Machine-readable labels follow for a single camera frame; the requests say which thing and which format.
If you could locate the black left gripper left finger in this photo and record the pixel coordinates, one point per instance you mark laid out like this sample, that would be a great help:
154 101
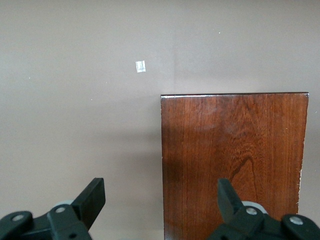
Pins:
87 200

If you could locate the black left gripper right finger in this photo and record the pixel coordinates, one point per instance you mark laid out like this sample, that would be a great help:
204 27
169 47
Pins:
228 200

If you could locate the dark brown wooden cabinet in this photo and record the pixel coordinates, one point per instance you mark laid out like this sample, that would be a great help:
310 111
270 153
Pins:
225 150

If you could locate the small square tape patch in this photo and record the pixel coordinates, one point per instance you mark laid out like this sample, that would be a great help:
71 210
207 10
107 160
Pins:
140 66

